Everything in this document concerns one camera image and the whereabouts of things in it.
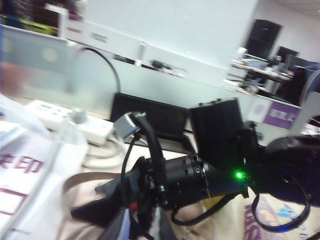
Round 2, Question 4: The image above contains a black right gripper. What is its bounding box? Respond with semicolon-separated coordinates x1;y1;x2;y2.
71;154;210;222

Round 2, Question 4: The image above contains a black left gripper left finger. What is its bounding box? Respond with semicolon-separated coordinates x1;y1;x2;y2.
101;207;131;240

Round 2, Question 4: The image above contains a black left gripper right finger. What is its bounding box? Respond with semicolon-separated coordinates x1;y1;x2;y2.
153;208;176;240

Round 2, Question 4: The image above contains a cream canvas tote bag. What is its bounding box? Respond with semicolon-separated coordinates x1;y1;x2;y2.
62;172;320;240

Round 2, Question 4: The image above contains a white power strip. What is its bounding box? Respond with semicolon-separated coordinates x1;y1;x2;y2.
26;99;115;146

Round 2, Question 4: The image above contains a black desk socket box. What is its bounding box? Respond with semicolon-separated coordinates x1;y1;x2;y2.
109;92;198;155

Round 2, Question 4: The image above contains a grey power plug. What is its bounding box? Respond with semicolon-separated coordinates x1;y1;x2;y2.
71;108;87;125

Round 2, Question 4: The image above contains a frosted glass partition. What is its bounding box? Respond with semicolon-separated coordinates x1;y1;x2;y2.
0;24;251;116

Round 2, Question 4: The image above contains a metal partition clip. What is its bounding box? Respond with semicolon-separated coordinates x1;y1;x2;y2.
136;42;147;66

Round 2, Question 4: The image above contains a purple name plate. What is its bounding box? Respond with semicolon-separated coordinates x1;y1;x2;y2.
249;96;301;130

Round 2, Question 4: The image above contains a looped black arm cable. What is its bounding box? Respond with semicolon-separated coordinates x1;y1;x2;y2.
172;194;233;226

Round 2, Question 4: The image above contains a grey power strip cable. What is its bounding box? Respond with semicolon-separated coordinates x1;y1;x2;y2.
82;134;128;171

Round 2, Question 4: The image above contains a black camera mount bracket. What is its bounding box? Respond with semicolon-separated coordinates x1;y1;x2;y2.
132;111;168;192

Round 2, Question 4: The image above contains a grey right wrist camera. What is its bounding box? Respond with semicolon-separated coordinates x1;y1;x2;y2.
113;112;139;139

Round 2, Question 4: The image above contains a grey plug cable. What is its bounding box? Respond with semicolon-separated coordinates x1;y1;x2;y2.
24;119;76;213

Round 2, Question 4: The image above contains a black monitor cable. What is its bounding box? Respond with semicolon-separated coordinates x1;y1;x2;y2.
79;46;122;95

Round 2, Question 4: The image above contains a long black arm cable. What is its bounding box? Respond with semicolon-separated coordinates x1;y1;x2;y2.
252;172;311;231

